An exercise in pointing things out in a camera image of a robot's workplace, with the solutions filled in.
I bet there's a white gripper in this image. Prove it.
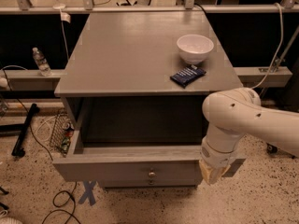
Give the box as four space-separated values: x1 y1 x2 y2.
199 136 238 185

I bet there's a grey top drawer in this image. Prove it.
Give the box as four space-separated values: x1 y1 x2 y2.
52 97 247 183

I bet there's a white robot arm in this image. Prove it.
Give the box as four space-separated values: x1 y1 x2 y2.
199 88 299 184

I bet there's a round metal drawer knob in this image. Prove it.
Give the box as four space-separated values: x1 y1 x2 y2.
148 170 156 177

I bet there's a dark blue snack packet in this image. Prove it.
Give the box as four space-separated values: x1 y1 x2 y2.
170 65 206 88

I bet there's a grey wooden cabinet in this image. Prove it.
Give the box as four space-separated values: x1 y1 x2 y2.
54 10 246 189

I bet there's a white ceramic bowl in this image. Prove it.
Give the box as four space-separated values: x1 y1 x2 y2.
177 35 214 64

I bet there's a black metal stand leg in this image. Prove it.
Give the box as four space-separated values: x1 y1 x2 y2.
11 104 39 158

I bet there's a clear plastic water bottle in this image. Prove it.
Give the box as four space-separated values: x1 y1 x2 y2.
32 48 51 77

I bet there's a wheeled black cart frame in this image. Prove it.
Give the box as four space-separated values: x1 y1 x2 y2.
266 144 295 159

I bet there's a black floor cable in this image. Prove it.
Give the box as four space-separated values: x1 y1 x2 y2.
41 181 82 224

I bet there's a wire mesh basket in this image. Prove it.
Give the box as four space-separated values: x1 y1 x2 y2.
50 113 74 157

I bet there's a white hanging cable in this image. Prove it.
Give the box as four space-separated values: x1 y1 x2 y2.
250 2 285 91

